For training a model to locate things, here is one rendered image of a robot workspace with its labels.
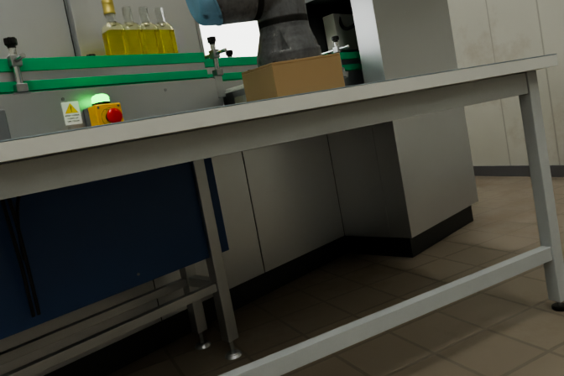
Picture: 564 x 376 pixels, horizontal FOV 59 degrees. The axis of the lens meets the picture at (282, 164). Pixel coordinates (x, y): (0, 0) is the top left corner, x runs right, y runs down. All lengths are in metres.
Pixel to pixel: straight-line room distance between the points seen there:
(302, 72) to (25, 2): 0.96
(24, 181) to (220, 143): 0.36
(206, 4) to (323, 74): 0.29
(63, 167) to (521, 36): 3.43
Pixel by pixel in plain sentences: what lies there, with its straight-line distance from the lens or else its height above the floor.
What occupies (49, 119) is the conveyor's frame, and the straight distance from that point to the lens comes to 1.35.
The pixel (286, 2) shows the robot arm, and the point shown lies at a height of 0.95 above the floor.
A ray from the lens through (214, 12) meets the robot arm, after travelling 1.09.
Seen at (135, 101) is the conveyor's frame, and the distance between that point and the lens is 1.46.
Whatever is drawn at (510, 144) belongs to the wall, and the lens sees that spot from 4.12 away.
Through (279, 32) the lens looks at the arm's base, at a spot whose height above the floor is 0.89.
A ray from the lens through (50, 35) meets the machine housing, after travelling 1.74.
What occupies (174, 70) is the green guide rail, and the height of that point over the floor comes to 0.91.
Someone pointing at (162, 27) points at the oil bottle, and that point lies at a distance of 1.72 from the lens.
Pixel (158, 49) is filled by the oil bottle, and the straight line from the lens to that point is 1.69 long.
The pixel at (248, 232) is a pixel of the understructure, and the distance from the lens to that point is 2.06.
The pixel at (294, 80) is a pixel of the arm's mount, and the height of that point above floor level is 0.78.
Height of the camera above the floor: 0.69
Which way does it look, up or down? 4 degrees down
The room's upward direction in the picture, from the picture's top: 10 degrees counter-clockwise
